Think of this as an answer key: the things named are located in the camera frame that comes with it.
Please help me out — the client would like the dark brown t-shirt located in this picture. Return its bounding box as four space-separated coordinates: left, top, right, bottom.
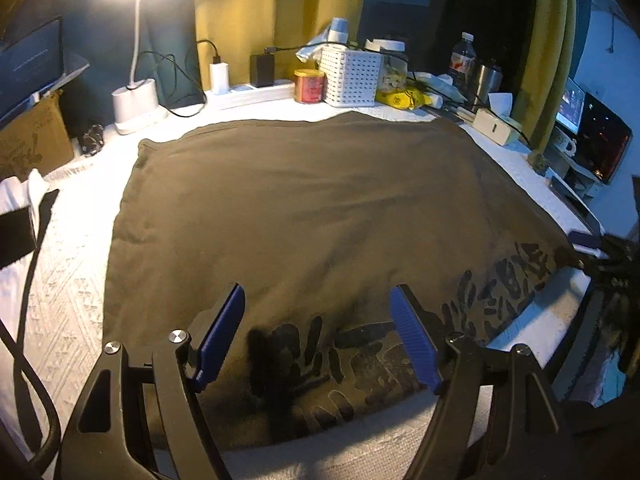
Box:
103 112 566 450

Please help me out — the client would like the black tablet on table edge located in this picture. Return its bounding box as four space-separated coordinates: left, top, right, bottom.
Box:
549 177 603 235

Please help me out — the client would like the small stone figurine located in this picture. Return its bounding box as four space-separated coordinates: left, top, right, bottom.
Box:
527 151 549 177

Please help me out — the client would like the white mug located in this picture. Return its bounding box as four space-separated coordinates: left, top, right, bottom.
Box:
551 131 577 157

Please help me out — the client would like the computer monitor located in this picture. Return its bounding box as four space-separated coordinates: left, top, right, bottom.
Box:
555 78 586 133

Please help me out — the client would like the white box charger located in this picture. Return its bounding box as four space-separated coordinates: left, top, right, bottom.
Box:
472 108 520 146

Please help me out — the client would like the steel thermos cup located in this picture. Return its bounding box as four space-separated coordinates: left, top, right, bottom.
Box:
468 62 502 110

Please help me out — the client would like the plastic water bottle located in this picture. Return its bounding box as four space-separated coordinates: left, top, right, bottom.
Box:
448 32 476 92

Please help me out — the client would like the yellow snack bag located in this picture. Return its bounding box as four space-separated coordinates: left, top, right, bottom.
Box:
375 88 433 110

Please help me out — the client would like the yellow teal curtain right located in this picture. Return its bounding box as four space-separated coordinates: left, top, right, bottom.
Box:
512 0 591 151

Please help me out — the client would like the clear jar white lid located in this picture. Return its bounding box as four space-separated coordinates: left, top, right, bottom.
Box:
364 39 408 93

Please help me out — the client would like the white folded cloth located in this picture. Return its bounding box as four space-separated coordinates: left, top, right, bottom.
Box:
0 169 49 269

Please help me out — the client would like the white perforated plastic basket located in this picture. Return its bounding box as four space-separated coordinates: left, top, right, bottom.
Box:
319 47 382 107

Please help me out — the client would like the black key bundle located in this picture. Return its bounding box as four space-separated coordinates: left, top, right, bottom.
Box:
78 120 105 157

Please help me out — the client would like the red tin can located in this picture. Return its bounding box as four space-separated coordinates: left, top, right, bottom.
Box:
294 68 326 104

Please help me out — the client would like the brown cardboard box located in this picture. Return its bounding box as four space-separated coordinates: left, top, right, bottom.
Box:
0 90 74 182

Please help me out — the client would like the grey cap spray bottle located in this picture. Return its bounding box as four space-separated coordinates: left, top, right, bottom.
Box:
326 18 349 46

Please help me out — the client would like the black power adapter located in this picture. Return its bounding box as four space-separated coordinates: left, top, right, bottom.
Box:
250 53 274 88

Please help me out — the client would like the white power strip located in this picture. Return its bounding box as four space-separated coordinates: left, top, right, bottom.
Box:
205 79 295 110

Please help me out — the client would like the white charger plug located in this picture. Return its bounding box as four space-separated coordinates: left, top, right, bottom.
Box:
209 61 230 96

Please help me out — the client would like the yellow curtain panel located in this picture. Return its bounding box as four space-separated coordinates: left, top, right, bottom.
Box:
194 0 363 84

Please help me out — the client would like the teal curtain left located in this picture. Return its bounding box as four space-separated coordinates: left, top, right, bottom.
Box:
1 0 203 136

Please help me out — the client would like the black strap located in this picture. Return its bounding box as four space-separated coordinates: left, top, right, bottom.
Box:
0 187 62 470

